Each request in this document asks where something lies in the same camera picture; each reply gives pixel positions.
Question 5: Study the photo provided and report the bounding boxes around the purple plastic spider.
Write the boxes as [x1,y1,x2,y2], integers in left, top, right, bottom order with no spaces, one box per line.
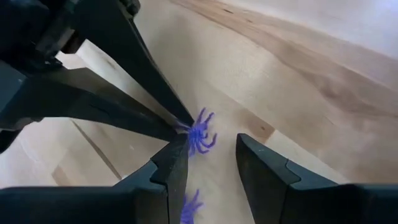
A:
[175,107,218,158]
[180,189,205,224]

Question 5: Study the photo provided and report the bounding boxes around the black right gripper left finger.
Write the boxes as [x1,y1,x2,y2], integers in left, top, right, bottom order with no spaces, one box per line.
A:
[0,133,190,224]

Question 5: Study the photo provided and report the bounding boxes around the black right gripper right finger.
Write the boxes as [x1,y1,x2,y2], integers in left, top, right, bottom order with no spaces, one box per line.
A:
[235,133,398,224]

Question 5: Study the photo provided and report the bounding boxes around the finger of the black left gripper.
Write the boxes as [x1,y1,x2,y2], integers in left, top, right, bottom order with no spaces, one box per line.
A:
[77,0,195,127]
[0,62,180,153]

